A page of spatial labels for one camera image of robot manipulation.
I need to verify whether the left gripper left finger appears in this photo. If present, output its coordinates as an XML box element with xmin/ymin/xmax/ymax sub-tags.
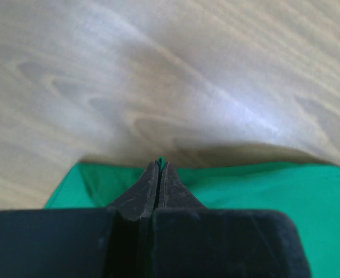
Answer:
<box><xmin>0</xmin><ymin>161</ymin><xmax>160</xmax><ymax>277</ymax></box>

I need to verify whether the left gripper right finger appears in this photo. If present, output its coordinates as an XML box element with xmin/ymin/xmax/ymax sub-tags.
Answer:
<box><xmin>151</xmin><ymin>163</ymin><xmax>312</xmax><ymax>277</ymax></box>

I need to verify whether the green t shirt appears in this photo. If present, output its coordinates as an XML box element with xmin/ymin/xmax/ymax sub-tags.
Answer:
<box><xmin>45</xmin><ymin>162</ymin><xmax>340</xmax><ymax>277</ymax></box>

